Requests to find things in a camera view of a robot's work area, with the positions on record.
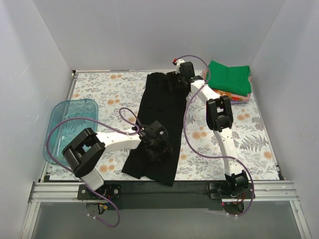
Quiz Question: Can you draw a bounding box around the floral table mat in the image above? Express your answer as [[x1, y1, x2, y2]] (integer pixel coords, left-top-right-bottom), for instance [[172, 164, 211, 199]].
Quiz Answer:
[[49, 70, 280, 182]]

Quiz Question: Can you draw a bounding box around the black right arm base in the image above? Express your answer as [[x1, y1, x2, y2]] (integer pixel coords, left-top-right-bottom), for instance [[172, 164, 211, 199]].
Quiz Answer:
[[204, 181, 255, 204]]

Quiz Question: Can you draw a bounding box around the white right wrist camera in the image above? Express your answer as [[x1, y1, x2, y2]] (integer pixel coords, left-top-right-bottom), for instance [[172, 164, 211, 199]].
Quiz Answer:
[[172, 59, 185, 74]]

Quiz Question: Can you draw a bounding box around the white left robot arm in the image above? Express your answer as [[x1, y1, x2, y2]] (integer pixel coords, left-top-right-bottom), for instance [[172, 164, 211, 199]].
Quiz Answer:
[[62, 120, 173, 199]]

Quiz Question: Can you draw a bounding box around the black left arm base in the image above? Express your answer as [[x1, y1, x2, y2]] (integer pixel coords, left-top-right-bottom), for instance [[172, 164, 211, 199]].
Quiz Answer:
[[77, 183, 122, 200]]

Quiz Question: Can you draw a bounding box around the lavender folded t-shirt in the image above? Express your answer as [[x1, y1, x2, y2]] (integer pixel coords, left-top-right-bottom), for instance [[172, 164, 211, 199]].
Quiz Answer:
[[230, 100, 246, 105]]

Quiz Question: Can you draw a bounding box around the aluminium frame rail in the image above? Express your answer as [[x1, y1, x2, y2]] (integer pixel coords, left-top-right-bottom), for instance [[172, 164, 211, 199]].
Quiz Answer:
[[28, 180, 311, 239]]

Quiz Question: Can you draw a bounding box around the teal plastic bin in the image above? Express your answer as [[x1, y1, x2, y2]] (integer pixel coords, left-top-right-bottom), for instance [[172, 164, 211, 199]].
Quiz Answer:
[[46, 99, 99, 166]]

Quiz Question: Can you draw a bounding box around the black t-shirt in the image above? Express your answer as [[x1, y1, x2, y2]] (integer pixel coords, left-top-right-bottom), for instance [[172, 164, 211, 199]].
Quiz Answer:
[[122, 73, 189, 186]]

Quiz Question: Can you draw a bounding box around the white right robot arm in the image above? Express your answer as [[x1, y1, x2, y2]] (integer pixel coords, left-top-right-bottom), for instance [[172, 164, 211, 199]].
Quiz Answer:
[[167, 59, 249, 198]]

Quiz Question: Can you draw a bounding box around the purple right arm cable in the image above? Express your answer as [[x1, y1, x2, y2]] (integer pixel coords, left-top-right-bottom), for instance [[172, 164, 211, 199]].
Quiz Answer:
[[183, 54, 255, 217]]

